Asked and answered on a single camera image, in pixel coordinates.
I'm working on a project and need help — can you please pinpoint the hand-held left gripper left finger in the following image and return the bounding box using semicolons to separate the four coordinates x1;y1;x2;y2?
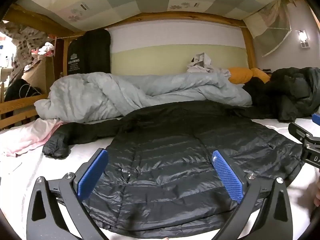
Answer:
26;149;109;240

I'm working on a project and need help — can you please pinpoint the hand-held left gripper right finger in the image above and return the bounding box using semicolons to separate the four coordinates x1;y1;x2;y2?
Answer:
212;150;293;240

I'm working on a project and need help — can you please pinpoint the black puffer jacket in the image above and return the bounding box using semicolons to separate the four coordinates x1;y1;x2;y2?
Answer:
42;100;304;230

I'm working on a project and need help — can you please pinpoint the person's right hand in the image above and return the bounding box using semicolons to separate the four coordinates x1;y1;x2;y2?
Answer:
312;184;320;208

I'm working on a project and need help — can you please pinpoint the dark green padded coat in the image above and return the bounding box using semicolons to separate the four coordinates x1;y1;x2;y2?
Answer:
235;67;320;123

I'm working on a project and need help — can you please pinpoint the white printed bed sheet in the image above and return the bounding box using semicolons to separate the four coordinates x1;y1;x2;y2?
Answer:
0;117;320;240

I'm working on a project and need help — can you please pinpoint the pink cloth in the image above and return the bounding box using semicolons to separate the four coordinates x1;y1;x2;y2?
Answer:
0;119;64;157

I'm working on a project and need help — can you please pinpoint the grey-blue duvet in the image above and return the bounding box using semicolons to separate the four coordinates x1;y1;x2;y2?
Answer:
34;70;253;124

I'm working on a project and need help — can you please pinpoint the orange pillow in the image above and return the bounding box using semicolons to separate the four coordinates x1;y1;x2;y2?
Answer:
229;67;271;84

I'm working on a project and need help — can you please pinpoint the tied checked bed curtain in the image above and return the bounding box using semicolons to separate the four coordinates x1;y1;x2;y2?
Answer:
243;0;297;57

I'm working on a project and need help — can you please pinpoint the brown cardboard panel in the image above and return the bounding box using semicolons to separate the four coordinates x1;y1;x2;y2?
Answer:
22;56;54;98

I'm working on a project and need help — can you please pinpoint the light grey crumpled garment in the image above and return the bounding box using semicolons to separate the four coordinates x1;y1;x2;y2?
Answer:
187;52;232;77

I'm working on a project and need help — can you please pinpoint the black hanging garment bag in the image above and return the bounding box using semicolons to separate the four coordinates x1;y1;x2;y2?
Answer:
67;29;111;75

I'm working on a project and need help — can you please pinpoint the red white cloth bundle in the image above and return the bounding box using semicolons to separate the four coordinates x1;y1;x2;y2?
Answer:
32;42;55;55

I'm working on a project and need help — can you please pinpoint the checked hanging cloth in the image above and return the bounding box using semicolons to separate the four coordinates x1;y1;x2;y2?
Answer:
0;20;52;77

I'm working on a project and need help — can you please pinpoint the wall socket with night light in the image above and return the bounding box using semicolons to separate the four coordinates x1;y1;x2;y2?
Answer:
296;29;311;48

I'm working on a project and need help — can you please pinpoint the black bag with white cable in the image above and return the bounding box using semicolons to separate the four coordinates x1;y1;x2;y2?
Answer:
4;79;43;103

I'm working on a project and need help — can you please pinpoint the wooden bunk bed frame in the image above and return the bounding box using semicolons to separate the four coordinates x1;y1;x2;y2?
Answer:
0;4;258;130

